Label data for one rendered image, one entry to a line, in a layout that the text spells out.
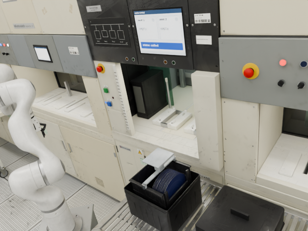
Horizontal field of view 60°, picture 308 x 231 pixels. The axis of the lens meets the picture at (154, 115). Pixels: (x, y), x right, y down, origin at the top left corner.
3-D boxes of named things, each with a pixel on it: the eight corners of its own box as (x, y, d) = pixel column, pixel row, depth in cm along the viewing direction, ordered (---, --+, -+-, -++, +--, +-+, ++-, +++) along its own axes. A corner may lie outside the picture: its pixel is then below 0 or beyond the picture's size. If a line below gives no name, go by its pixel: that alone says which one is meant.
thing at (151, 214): (162, 180, 158) (157, 157, 150) (203, 199, 140) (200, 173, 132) (129, 212, 140) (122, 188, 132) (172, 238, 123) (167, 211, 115)
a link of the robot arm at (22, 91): (33, 189, 124) (68, 175, 129) (30, 194, 113) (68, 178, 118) (-5, 89, 125) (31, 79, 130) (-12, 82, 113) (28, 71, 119)
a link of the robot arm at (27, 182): (67, 205, 126) (50, 165, 114) (25, 224, 119) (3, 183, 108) (62, 190, 135) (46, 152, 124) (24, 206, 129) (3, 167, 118)
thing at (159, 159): (164, 184, 154) (156, 138, 139) (195, 197, 141) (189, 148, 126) (136, 212, 138) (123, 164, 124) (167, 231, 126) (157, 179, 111)
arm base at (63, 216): (41, 249, 128) (26, 223, 120) (49, 218, 145) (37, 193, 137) (80, 241, 129) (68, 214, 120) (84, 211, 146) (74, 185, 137)
